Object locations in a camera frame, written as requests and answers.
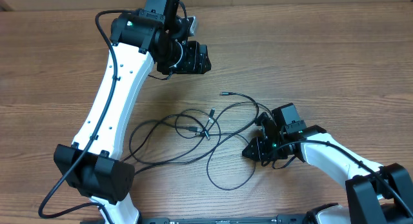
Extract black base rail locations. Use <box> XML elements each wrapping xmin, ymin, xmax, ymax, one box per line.
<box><xmin>137</xmin><ymin>214</ymin><xmax>317</xmax><ymax>224</ymax></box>

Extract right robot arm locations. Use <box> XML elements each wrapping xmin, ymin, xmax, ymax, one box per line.
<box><xmin>242</xmin><ymin>103</ymin><xmax>412</xmax><ymax>224</ymax></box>

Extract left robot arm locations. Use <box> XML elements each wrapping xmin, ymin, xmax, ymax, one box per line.
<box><xmin>54</xmin><ymin>0</ymin><xmax>211</xmax><ymax>223</ymax></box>

